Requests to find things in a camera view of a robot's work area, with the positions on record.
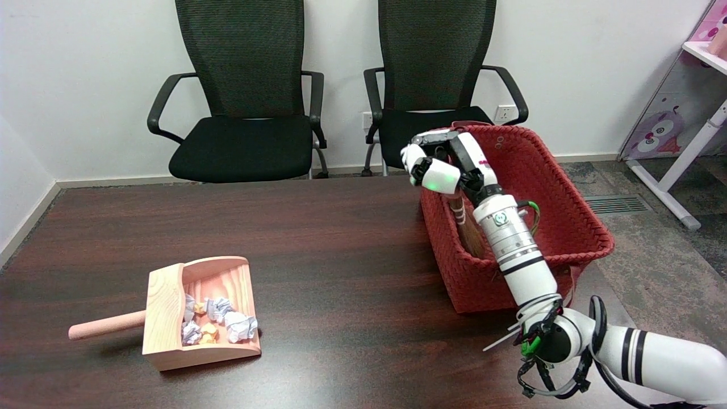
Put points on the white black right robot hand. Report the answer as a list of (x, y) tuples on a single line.
[(448, 170)]

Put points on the small brown straw broom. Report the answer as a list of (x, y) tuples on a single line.
[(470, 233)]

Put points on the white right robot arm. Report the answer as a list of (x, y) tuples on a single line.
[(522, 261)]

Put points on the red woven plastic basket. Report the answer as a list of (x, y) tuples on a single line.
[(562, 221)]

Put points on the black mesh office chair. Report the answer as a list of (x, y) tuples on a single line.
[(431, 57), (244, 142)]

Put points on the metal floor vent grille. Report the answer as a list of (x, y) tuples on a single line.
[(618, 204)]

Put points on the white zip tie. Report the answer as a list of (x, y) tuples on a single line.
[(500, 342)]

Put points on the pink cartoon desk panel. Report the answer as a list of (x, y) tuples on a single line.
[(664, 125)]

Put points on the large white crumpled paper ball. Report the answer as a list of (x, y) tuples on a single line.
[(240, 327)]

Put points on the orange crumpled paper ball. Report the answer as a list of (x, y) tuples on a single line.
[(199, 308), (209, 333)]

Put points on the white wall power outlet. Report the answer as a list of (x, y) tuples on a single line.
[(503, 113), (367, 120)]

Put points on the white desk leg frame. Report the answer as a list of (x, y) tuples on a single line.
[(676, 170)]

